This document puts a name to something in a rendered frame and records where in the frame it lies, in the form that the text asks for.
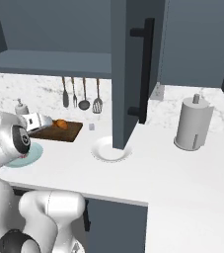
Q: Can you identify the white bowl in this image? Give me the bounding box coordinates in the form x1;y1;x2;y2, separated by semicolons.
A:
90;134;133;163

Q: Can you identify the grey base cabinet door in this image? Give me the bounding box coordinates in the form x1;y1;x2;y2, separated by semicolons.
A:
84;197;149;253

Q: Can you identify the black base cabinet handle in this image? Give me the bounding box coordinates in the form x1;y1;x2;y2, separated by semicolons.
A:
83;199;92;232

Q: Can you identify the black cabinet door handle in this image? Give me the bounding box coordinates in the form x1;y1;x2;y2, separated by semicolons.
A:
126;17;156;126

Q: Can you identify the hanging ladle with wooden handle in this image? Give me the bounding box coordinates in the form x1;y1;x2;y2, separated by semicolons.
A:
77;77;91;112

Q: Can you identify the grey paper towel holder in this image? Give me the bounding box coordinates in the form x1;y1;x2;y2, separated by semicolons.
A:
173;93;215;152

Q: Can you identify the grey soap dispenser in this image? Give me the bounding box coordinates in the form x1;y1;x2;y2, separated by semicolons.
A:
14;98;31;116

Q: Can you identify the brown wooden cutting board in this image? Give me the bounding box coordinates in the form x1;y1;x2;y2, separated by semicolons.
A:
28;121;84;143

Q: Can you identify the orange croissant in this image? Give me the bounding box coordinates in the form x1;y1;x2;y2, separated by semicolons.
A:
52;119;69;130

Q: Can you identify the hanging fork with wooden handle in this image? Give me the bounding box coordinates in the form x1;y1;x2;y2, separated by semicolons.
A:
70;76;79;109

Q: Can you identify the hanging slotted turner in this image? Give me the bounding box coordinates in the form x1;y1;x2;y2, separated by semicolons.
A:
92;77;105;115

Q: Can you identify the hanging spatula with wooden handle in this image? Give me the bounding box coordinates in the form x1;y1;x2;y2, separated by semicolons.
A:
61;76;70;109

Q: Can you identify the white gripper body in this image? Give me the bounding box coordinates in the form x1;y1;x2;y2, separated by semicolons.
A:
34;113;54;131

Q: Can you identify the grey open wall cabinet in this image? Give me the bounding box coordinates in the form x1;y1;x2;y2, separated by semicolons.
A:
0;0;113;80

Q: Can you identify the teal plate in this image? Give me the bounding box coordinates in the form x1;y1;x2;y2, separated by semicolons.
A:
4;141;44;169

